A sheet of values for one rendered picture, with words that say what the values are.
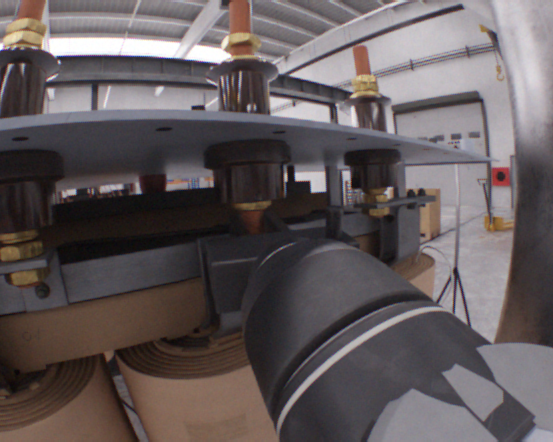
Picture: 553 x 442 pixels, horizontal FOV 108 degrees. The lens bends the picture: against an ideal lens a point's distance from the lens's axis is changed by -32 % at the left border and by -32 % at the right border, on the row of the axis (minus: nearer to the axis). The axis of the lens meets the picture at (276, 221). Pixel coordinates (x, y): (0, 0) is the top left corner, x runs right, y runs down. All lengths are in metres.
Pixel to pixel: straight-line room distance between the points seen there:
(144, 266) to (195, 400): 0.19
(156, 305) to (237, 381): 0.17
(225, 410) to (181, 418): 0.07
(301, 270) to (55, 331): 0.39
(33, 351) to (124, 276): 0.20
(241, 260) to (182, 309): 0.27
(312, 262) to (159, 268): 0.28
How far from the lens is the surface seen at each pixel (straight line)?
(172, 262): 0.41
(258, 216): 0.36
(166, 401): 0.43
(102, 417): 0.47
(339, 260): 0.16
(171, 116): 0.18
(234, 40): 0.39
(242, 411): 0.45
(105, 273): 0.39
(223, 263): 0.22
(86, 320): 0.46
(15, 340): 0.49
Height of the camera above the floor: 1.31
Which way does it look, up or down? 7 degrees down
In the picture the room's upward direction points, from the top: 4 degrees counter-clockwise
